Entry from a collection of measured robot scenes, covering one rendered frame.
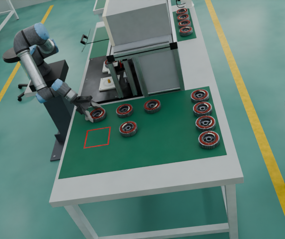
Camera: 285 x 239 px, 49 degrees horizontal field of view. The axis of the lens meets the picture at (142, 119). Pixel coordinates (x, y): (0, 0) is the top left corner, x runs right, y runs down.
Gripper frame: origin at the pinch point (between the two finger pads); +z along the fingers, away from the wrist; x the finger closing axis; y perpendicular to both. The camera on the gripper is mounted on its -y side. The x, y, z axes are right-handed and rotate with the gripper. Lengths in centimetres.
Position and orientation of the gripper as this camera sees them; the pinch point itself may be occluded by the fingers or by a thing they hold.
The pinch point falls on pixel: (98, 114)
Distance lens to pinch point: 211.5
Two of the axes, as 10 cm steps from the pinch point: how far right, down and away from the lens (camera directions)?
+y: -5.2, 3.8, 7.7
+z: 7.6, 6.2, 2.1
